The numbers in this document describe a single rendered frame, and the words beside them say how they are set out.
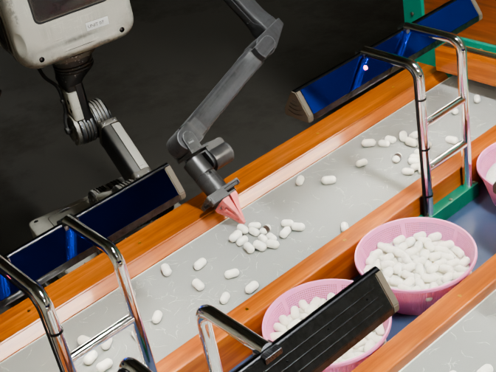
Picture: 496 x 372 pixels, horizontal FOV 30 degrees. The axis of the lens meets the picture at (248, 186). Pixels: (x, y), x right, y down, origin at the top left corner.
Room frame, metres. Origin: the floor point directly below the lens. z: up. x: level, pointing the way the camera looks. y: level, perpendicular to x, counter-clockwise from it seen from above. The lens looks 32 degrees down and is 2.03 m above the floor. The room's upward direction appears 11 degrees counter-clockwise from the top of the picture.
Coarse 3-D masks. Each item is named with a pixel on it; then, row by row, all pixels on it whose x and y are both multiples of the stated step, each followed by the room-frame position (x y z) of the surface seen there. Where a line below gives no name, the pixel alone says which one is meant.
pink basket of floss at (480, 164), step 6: (492, 144) 1.98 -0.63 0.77; (486, 150) 1.96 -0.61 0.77; (492, 150) 1.97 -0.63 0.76; (480, 156) 1.94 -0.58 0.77; (486, 156) 1.95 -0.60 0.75; (492, 156) 1.97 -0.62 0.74; (480, 162) 1.93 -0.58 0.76; (486, 162) 1.95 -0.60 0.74; (492, 162) 1.96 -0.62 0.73; (480, 168) 1.91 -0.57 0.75; (486, 168) 1.94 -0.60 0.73; (480, 174) 1.86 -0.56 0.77; (486, 180) 1.83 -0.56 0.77; (486, 186) 1.85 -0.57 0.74; (492, 192) 1.83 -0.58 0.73; (492, 198) 1.85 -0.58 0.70
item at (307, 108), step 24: (456, 0) 2.13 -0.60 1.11; (432, 24) 2.06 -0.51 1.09; (456, 24) 2.09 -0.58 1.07; (384, 48) 1.97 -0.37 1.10; (408, 48) 1.99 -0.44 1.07; (432, 48) 2.03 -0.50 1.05; (336, 72) 1.88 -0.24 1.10; (360, 72) 1.90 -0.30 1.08; (384, 72) 1.93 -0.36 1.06; (312, 96) 1.82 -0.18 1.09; (336, 96) 1.84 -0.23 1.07; (312, 120) 1.79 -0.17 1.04
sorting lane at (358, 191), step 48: (432, 96) 2.35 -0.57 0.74; (480, 96) 2.29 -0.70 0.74; (432, 144) 2.09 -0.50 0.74; (288, 192) 1.99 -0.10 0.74; (336, 192) 1.95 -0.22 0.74; (384, 192) 1.91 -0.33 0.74; (288, 240) 1.79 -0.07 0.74; (144, 288) 1.71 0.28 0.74; (192, 288) 1.68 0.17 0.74; (240, 288) 1.64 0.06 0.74; (192, 336) 1.51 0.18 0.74
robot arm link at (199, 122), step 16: (256, 48) 2.24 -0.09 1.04; (272, 48) 2.26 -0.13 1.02; (240, 64) 2.22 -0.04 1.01; (256, 64) 2.24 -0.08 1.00; (224, 80) 2.17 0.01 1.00; (240, 80) 2.19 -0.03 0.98; (208, 96) 2.13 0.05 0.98; (224, 96) 2.13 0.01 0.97; (208, 112) 2.08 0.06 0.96; (192, 128) 2.02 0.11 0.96; (208, 128) 2.04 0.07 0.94; (176, 144) 1.99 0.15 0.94
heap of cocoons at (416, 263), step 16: (400, 240) 1.70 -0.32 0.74; (416, 240) 1.70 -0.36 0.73; (432, 240) 1.68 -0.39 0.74; (384, 256) 1.67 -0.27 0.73; (400, 256) 1.65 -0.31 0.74; (416, 256) 1.64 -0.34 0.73; (432, 256) 1.62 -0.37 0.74; (448, 256) 1.61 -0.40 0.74; (464, 256) 1.62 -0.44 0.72; (384, 272) 1.59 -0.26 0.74; (400, 272) 1.60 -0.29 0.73; (416, 272) 1.58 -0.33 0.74; (432, 272) 1.57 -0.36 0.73; (448, 272) 1.55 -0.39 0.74; (400, 288) 1.53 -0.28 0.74; (416, 288) 1.52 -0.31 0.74
